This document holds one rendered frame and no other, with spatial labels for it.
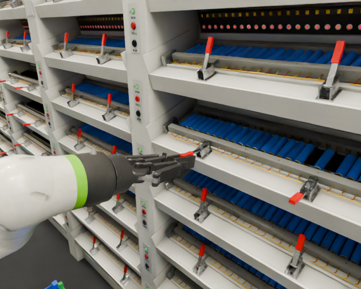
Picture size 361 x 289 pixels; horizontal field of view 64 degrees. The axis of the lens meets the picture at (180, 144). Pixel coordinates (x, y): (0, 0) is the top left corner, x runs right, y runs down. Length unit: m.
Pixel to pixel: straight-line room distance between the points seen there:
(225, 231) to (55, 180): 0.48
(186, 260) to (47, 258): 1.13
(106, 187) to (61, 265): 1.40
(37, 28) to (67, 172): 0.99
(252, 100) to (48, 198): 0.40
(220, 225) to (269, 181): 0.22
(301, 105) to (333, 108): 0.05
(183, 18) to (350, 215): 0.63
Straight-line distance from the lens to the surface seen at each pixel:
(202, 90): 0.67
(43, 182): 0.45
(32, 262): 1.96
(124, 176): 0.53
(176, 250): 1.01
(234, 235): 0.78
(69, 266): 1.85
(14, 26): 2.10
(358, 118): 0.52
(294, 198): 0.55
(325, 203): 0.60
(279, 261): 0.74
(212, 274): 0.94
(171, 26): 0.84
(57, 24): 1.43
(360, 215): 0.60
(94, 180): 0.49
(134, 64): 0.83
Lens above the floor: 1.24
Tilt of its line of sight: 22 degrees down
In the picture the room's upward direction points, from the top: straight up
